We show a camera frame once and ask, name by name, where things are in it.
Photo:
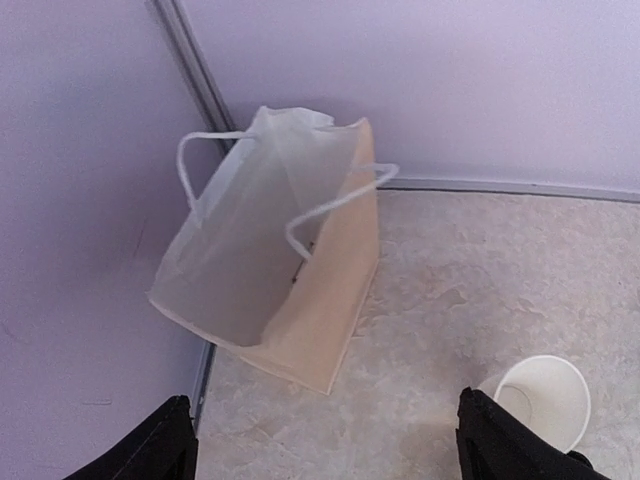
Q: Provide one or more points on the left aluminium corner post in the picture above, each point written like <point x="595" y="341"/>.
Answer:
<point x="192" y="65"/>

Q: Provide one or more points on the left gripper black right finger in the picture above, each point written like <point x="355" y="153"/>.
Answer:
<point x="492" y="444"/>

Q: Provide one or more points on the stack of white paper cups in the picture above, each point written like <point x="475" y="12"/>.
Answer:
<point x="548" y="395"/>

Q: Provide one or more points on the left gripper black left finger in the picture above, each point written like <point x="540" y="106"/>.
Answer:
<point x="163" y="446"/>

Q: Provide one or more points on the brown paper bag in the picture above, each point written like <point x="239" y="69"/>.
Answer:
<point x="277" y="254"/>

